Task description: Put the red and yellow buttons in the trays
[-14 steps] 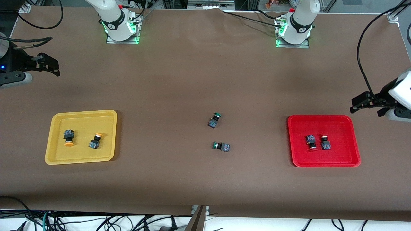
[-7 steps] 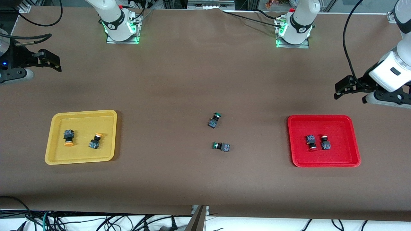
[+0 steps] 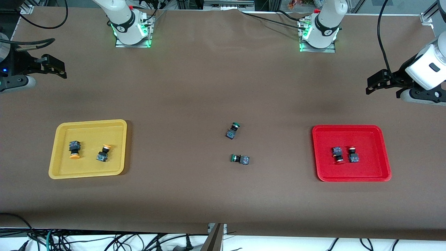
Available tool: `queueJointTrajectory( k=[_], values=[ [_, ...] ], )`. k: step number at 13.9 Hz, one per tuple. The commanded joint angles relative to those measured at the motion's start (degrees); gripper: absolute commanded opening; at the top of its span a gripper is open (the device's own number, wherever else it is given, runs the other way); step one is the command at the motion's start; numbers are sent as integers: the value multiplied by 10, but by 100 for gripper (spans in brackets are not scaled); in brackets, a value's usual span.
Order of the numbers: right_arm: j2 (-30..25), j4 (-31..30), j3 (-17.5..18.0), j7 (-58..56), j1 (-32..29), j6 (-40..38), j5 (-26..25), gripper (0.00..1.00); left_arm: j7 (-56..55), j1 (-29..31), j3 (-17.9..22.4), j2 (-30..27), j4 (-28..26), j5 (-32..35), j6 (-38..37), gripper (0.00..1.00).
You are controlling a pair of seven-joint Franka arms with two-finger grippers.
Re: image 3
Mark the red push button switch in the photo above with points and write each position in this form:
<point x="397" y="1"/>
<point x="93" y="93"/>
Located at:
<point x="354" y="158"/>
<point x="337" y="151"/>

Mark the yellow push button switch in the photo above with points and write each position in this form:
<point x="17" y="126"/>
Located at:
<point x="74" y="146"/>
<point x="101" y="157"/>

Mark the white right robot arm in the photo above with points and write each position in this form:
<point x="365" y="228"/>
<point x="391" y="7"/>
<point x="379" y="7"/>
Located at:
<point x="122" y="14"/>

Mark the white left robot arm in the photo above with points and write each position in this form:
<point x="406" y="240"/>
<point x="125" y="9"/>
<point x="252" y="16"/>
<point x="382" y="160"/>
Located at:
<point x="327" y="17"/>

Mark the red plastic tray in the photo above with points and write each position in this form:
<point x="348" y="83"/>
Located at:
<point x="369" y="139"/>

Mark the yellow plastic tray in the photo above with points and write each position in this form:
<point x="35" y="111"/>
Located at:
<point x="90" y="132"/>

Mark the grey equipment rack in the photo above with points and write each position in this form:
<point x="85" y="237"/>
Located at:
<point x="228" y="3"/>

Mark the brown table cover sheet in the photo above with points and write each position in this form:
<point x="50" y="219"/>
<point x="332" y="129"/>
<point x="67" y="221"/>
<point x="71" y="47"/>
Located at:
<point x="223" y="195"/>

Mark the dark table beam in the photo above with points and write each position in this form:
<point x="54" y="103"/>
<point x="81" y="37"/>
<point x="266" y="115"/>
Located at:
<point x="213" y="242"/>

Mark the aluminium frame profile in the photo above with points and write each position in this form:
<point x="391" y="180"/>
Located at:
<point x="27" y="8"/>
<point x="428" y="15"/>

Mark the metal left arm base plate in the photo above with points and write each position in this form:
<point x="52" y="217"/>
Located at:
<point x="317" y="50"/>

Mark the green push button switch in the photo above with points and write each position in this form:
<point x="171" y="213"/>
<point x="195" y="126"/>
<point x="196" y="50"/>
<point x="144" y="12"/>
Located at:
<point x="244" y="160"/>
<point x="230" y="134"/>

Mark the silver metal bracket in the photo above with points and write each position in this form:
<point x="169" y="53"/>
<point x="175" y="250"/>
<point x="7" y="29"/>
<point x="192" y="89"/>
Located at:
<point x="224" y="227"/>

